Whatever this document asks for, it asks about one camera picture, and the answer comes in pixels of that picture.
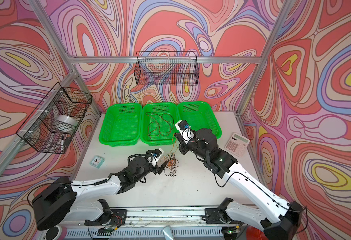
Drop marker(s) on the small green alarm clock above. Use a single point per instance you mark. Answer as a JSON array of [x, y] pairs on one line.
[[97, 162]]

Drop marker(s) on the black wire basket left wall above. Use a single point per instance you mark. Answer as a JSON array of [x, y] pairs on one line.
[[44, 133]]

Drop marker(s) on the green plastic basket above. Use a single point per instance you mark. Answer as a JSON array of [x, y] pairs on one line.
[[121, 125], [157, 124], [198, 115]]

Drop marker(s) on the black wire basket back wall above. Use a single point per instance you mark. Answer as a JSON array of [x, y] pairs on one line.
[[166, 68]]

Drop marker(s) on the grey round speaker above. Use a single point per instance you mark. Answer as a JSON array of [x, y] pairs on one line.
[[56, 233]]

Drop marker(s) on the red bucket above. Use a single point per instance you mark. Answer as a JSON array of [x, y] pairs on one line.
[[254, 234]]

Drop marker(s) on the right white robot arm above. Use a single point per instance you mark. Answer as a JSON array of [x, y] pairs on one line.
[[277, 218]]

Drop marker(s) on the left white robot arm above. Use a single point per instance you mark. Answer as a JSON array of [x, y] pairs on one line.
[[68, 201]]

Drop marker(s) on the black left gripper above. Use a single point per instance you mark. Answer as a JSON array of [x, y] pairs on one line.
[[157, 170]]

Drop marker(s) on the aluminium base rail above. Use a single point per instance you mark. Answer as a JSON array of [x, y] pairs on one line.
[[186, 223]]

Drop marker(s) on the middle green plastic basket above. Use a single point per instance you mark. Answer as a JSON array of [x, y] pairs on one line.
[[157, 124]]

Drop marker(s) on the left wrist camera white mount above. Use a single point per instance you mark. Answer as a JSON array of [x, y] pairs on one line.
[[154, 156]]

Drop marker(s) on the black wire basket wall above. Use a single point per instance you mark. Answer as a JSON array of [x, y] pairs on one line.
[[166, 68], [44, 133]]

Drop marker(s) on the white pink calculator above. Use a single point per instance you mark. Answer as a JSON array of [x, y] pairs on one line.
[[237, 144]]

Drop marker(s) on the left green plastic basket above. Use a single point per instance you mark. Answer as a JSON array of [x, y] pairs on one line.
[[121, 125]]

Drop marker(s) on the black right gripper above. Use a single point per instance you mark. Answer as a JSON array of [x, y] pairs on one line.
[[183, 146]]

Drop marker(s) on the right green plastic basket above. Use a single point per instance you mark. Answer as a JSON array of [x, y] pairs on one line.
[[198, 115]]

